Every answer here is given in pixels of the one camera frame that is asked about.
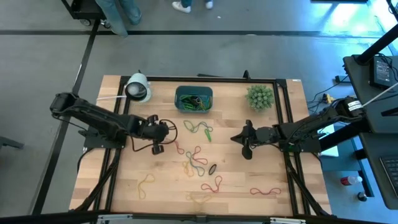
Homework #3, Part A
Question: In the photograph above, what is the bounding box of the black keyboard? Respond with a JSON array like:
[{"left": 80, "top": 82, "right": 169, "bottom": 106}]
[{"left": 379, "top": 154, "right": 398, "bottom": 200}]

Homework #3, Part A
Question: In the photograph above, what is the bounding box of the black crossbar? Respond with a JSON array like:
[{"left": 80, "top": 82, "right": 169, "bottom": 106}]
[{"left": 0, "top": 210, "right": 398, "bottom": 224}]

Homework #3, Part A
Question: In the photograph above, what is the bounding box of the black diagonal pole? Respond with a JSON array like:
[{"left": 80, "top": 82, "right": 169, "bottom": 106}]
[{"left": 355, "top": 24, "right": 398, "bottom": 65}]

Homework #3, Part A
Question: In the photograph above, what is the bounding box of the person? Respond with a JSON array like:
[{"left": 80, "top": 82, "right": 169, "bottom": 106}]
[
  {"left": 171, "top": 0, "right": 215, "bottom": 14},
  {"left": 94, "top": 0, "right": 142, "bottom": 38}
]

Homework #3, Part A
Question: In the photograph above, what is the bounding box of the black chair base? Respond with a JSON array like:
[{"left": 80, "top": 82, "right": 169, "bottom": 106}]
[{"left": 0, "top": 135, "right": 25, "bottom": 151}]

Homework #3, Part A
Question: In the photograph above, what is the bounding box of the yellow rubber band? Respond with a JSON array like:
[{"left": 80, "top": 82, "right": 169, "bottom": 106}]
[
  {"left": 185, "top": 192, "right": 214, "bottom": 203},
  {"left": 137, "top": 173, "right": 156, "bottom": 200},
  {"left": 182, "top": 159, "right": 196, "bottom": 178},
  {"left": 198, "top": 96, "right": 213, "bottom": 110}
]

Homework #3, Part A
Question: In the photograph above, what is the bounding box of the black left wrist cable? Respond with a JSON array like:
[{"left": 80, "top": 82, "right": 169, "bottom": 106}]
[{"left": 129, "top": 118, "right": 179, "bottom": 153}]

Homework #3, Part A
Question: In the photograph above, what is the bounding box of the potted green succulent plant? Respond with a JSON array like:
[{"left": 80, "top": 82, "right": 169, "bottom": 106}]
[{"left": 244, "top": 83, "right": 275, "bottom": 112}]

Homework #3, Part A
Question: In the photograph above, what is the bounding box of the black power adapter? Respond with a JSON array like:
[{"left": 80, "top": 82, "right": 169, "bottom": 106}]
[{"left": 369, "top": 55, "right": 392, "bottom": 90}]

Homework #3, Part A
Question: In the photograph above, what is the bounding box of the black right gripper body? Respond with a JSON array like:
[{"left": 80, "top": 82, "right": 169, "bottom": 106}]
[{"left": 243, "top": 119, "right": 279, "bottom": 160}]

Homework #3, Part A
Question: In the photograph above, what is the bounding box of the black wheeled cart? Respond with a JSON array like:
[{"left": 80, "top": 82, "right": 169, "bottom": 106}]
[{"left": 61, "top": 0, "right": 114, "bottom": 29}]

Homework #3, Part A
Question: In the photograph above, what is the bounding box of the white lamp cable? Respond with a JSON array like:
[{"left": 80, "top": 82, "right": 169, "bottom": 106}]
[{"left": 96, "top": 95, "right": 127, "bottom": 101}]

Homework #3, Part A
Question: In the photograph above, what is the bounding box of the white spotlight lamp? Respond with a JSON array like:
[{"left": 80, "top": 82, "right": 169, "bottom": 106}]
[{"left": 124, "top": 72, "right": 152, "bottom": 103}]

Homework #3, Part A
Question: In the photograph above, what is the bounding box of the red rubber band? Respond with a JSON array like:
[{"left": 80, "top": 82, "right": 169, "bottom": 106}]
[
  {"left": 200, "top": 175, "right": 223, "bottom": 194},
  {"left": 249, "top": 187, "right": 282, "bottom": 197},
  {"left": 173, "top": 140, "right": 186, "bottom": 156},
  {"left": 192, "top": 145, "right": 209, "bottom": 166}
]

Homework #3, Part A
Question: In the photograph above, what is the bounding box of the black desk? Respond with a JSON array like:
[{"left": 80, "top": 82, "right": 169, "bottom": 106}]
[
  {"left": 343, "top": 53, "right": 398, "bottom": 135},
  {"left": 359, "top": 132, "right": 398, "bottom": 210}
]

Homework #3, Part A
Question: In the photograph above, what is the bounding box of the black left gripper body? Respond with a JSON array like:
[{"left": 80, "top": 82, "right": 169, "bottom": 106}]
[{"left": 138, "top": 114, "right": 165, "bottom": 156}]

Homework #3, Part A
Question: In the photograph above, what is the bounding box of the teal plastic bin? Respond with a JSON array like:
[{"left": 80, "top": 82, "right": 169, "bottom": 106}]
[{"left": 174, "top": 85, "right": 214, "bottom": 113}]

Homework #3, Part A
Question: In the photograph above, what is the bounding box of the teal rubber band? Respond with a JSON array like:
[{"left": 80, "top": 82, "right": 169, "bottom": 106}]
[
  {"left": 192, "top": 121, "right": 215, "bottom": 134},
  {"left": 185, "top": 151, "right": 206, "bottom": 178}
]

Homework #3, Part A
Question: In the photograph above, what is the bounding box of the black slanted support beam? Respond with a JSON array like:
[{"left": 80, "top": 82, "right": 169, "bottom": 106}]
[{"left": 319, "top": 115, "right": 371, "bottom": 152}]

